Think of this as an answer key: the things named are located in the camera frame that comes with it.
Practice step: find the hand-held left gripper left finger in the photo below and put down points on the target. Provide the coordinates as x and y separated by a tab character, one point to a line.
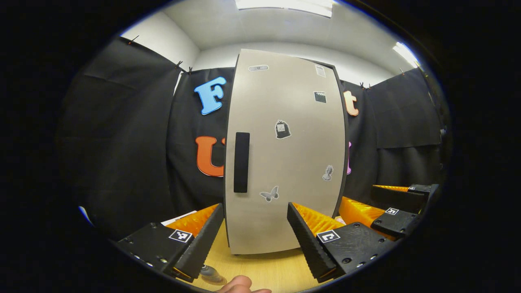
203	244

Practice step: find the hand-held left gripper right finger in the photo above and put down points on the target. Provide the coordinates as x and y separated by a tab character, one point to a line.
307	244

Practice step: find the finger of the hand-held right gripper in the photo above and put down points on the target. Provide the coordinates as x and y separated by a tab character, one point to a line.
401	198
395	224

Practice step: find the round brown coaster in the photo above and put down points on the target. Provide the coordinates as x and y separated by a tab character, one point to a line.
222	280

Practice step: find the grey cabinet door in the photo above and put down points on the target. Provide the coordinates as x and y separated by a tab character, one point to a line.
285	162

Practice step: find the black backdrop cloth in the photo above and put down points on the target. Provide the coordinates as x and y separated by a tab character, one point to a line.
122	142

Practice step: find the small ceiling light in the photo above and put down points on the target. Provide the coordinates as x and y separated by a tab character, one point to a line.
406	55

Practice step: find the large ceiling light panel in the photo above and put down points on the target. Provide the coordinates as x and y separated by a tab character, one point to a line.
285	6

